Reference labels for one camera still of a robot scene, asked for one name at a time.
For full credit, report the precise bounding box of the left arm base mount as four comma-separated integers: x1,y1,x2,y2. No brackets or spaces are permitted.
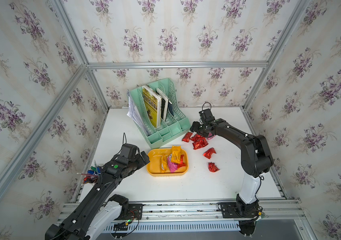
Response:
107,194,144,232

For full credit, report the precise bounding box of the pink tea bag packet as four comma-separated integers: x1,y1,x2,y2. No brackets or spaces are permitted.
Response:
168,161,178,173
206,135,215,140

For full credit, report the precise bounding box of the mint green file organizer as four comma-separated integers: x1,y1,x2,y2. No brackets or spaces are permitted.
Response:
129,78,191,149

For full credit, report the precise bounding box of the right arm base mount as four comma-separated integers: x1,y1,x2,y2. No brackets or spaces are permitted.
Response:
217,196,263,237

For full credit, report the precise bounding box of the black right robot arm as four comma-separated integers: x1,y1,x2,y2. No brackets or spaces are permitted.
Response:
190,109,274,211

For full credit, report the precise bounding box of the yellow cover book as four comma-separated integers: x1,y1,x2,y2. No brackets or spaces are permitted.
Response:
142,85,162,129

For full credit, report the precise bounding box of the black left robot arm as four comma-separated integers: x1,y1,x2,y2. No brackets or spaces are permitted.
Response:
45,143,150,240

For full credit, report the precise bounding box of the white paper stack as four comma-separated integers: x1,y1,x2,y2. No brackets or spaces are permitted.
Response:
127,91,150,136

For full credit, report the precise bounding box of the dark blue book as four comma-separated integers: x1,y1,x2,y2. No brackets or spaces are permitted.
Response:
168,100,174,116

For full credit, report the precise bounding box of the yellow tea bag packet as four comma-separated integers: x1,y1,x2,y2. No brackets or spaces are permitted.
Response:
170,146,181,164
160,155,168,174

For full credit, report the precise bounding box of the black white book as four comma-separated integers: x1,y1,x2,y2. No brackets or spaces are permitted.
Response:
156,88,169,122

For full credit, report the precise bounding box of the red foil tea bag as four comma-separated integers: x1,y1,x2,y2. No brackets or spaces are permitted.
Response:
190,134,208,150
203,148,216,160
182,132,192,143
208,162,219,173
177,155,186,169

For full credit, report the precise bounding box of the yellow plastic storage box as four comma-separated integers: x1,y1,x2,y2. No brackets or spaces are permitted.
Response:
147,148,188,177

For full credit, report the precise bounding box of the pen holder with pens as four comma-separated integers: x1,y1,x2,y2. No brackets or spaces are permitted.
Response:
77,161,101,185

